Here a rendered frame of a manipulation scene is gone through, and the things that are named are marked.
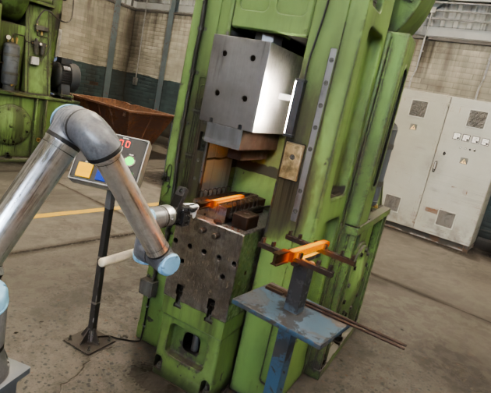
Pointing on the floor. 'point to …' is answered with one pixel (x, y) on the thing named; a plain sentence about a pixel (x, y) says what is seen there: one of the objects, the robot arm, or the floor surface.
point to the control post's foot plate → (79, 341)
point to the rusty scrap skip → (127, 117)
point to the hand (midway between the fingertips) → (196, 204)
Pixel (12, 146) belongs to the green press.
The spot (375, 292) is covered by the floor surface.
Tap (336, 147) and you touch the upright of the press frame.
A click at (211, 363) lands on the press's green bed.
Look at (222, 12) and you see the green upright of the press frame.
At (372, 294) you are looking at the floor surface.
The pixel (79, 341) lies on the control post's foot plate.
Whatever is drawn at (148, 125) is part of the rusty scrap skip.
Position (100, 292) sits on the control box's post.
